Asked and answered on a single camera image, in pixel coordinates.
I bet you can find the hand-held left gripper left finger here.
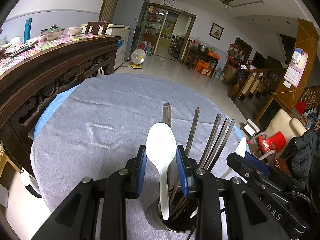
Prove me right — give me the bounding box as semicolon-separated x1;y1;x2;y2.
32;144;148;240

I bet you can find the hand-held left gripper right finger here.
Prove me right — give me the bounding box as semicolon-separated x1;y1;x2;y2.
175;144;278;240

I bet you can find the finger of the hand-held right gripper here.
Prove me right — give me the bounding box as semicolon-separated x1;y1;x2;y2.
244;151;307;193
226;152;281;198

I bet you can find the white plastic spoon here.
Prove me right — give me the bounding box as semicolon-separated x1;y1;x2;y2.
145;122;177;221
190;137;247;218

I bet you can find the perforated metal utensil holder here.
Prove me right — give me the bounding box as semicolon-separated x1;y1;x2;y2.
146;187;200;233

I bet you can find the red plastic stool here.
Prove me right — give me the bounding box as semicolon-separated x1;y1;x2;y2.
257;132;287;155

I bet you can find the small white box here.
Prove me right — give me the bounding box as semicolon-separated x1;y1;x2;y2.
241;120;262;137

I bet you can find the cream armchair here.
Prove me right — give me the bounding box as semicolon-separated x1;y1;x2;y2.
262;109;308;140

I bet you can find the black jacket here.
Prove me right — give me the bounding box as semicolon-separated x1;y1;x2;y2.
281;130;320;188

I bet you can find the grey blanket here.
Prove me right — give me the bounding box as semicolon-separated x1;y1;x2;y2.
30;74;247;240

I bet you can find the wooden stair railing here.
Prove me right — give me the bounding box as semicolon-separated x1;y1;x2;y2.
234;69;288;100

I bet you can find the dark wooden door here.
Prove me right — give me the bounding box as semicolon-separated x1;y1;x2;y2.
226;37;253;63

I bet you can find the light blue cloth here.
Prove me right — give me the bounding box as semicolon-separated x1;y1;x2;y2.
34;85;80;137

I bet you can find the round electric heater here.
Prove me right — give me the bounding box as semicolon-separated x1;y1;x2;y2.
130;49;147;69

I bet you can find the wooden side table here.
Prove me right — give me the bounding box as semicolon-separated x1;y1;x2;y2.
186;46;218;72

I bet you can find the white chest freezer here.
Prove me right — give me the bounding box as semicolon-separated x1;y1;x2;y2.
81;23;132;72

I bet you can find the carved dark wooden table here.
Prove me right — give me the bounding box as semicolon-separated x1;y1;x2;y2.
0;34;122;178

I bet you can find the dark wooden chair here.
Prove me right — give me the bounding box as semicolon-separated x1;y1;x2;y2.
85;21;109;35

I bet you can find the shelf with bottles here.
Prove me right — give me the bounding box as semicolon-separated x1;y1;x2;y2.
145;5;165;34

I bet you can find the grey refrigerator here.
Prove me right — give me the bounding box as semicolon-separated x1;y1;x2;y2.
111;0;150;62

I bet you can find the colourful checkered table cover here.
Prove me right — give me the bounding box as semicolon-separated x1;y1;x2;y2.
0;34;108;74

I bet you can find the covered food dish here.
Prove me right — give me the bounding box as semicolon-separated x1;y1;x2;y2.
64;27;83;36

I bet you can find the lidded glass bowl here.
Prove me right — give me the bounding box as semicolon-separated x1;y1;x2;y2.
41;24;66;40

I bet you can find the blue thermos bottle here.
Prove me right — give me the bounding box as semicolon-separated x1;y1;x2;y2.
24;18;33;44

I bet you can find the black cable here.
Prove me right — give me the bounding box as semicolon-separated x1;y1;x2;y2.
186;226;197;240

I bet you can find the pink wall calendar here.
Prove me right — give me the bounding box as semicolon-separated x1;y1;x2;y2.
284;47;309;88

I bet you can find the framed wall picture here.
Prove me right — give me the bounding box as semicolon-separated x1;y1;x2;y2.
209;22;224;40

